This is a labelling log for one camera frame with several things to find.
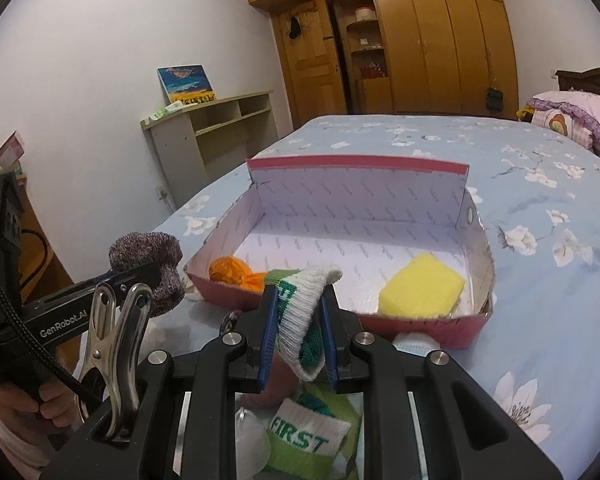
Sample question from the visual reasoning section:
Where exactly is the wooden wardrobe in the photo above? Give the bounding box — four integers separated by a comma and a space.
245, 0, 520, 120

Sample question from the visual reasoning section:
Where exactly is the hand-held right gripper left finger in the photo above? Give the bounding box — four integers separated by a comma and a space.
45, 285, 281, 480

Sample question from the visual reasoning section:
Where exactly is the yellow sponge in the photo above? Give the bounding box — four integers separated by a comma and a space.
377, 252, 467, 318

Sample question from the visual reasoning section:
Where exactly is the brown knitted sock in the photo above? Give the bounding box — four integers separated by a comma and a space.
108, 232, 185, 318

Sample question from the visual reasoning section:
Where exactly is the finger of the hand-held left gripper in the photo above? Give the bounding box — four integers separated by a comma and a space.
22, 261, 163, 357

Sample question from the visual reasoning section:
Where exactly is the white cardboard storage box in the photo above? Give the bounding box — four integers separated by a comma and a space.
184, 156, 496, 350

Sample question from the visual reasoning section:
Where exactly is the wooden door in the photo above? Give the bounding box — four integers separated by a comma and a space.
271, 0, 348, 133

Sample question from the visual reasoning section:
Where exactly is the dark wooden headboard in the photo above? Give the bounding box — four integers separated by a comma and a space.
555, 66, 600, 167

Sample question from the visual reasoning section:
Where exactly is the green and white sock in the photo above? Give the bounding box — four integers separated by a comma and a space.
265, 382, 363, 473
265, 265, 343, 382

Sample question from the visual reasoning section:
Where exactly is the wooden desk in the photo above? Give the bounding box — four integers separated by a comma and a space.
10, 172, 88, 361

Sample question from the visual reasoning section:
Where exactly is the black braided cable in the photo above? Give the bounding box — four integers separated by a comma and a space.
0, 237, 103, 413

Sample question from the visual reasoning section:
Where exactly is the white waffle cloth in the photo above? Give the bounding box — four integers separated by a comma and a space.
392, 332, 441, 353

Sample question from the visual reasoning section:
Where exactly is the beige shelf unit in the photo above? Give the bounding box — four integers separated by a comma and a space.
140, 91, 275, 211

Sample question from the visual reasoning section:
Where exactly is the bed with floral blue sheet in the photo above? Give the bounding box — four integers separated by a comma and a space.
80, 114, 600, 480

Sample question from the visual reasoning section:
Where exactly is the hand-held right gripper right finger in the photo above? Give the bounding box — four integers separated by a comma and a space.
320, 285, 564, 480

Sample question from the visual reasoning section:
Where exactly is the person's left hand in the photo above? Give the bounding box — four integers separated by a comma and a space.
0, 377, 83, 457

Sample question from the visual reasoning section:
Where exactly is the blue and yellow painting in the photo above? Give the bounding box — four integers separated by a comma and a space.
157, 64, 217, 106

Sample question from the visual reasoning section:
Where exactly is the purple frilled pillow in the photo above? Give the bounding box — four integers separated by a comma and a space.
525, 90, 600, 151

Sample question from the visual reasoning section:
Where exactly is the clear plastic piece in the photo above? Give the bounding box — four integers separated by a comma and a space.
235, 407, 272, 476

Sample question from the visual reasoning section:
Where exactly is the metal spring clip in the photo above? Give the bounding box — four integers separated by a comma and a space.
77, 282, 153, 442

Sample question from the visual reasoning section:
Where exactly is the green and white booklet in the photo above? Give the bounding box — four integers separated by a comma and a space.
140, 101, 183, 123

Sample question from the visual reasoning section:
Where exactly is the pink box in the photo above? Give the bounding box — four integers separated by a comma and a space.
0, 131, 26, 173

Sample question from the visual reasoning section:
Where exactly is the orange cloth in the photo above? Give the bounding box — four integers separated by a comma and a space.
209, 256, 268, 295

